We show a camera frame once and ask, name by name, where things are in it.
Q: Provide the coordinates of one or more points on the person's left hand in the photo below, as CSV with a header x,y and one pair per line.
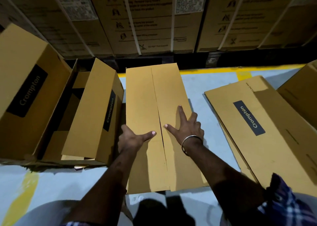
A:
x,y
127,140

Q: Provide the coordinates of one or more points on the person's right hand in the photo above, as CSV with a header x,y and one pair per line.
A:
x,y
189,131

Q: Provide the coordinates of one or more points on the person's right middle finger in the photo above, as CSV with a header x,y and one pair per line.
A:
x,y
193,118

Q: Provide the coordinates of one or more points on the person's right thumb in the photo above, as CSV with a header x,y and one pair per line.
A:
x,y
171,130

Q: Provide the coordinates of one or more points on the person's left thumb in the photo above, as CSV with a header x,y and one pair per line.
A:
x,y
147,135

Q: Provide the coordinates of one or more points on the plain cardboard box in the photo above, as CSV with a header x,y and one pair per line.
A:
x,y
146,104

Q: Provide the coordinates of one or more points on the person's right forearm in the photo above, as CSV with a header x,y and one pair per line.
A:
x,y
223,181

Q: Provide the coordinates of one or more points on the person's left forearm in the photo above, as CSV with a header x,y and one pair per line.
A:
x,y
106,186

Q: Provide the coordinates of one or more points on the silver bangle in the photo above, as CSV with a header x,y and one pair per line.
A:
x,y
184,144

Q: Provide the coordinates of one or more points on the flattened cardboard box underneath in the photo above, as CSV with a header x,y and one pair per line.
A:
x,y
235,154

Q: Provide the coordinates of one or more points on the narrow open cardboard box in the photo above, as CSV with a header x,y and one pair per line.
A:
x,y
94,114

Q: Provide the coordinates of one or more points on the dark pallet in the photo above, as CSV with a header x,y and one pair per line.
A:
x,y
188,58

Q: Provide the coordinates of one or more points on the flattened labelled cardboard box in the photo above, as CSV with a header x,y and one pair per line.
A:
x,y
272,139

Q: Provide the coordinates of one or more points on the upright cardboard box corner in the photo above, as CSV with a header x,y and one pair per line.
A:
x,y
302,94

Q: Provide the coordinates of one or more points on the plaid shirt sleeve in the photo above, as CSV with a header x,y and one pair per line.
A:
x,y
287,203

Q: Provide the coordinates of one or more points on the large open cardboard box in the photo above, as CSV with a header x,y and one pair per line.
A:
x,y
27,89

